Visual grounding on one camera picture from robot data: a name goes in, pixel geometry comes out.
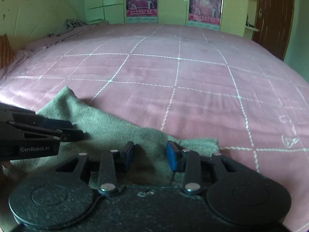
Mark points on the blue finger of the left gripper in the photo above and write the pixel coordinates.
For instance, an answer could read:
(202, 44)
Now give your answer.
(19, 119)
(65, 134)

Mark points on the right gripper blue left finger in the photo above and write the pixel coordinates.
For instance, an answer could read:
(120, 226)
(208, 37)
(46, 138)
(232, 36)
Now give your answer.
(113, 164)

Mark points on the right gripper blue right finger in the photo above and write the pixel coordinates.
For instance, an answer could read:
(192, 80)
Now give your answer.
(187, 163)

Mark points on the grey knit pants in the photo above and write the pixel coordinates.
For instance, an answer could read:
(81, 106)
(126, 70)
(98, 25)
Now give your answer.
(106, 132)

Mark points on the orange striped pillow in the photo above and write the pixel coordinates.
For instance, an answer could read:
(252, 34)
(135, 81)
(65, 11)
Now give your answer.
(7, 54)

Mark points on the pink checked bed sheet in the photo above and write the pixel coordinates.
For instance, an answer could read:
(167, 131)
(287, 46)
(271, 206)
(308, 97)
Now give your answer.
(185, 82)

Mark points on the cream round headboard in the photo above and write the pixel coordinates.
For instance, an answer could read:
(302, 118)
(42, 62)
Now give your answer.
(24, 21)

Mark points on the crumpled grey cloth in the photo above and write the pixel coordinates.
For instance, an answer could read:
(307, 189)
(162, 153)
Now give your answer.
(70, 24)

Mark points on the green wardrobe with posters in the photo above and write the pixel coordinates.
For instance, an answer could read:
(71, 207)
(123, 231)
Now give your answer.
(236, 17)

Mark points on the dark brown wooden door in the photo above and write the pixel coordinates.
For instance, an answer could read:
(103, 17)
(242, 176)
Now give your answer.
(274, 22)

